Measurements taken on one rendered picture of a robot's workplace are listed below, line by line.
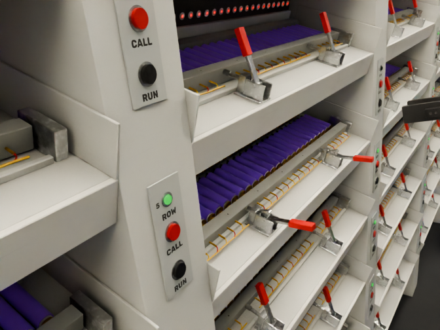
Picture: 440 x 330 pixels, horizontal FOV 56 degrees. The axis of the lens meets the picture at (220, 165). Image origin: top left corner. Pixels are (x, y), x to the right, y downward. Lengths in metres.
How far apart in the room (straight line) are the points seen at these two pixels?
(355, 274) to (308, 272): 0.33
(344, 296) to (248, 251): 0.56
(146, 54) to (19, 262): 0.18
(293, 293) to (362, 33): 0.54
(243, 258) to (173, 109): 0.25
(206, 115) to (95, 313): 0.23
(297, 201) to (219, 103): 0.25
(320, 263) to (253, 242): 0.31
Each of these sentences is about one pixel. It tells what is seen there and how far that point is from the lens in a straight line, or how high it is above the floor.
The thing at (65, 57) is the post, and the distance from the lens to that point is 0.35.
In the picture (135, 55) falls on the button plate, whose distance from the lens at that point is 0.34.
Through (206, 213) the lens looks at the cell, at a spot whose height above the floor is 0.98.
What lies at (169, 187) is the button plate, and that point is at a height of 1.09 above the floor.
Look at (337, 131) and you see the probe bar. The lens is 0.91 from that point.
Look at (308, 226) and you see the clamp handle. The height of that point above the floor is 0.96.
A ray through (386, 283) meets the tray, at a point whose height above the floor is 0.38.
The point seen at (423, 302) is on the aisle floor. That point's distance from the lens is 2.02.
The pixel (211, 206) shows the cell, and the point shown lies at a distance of 0.59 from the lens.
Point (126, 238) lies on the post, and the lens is 0.37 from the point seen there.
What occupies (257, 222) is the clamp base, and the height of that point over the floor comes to 0.95.
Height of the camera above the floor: 1.24
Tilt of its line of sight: 21 degrees down
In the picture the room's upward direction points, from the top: 6 degrees counter-clockwise
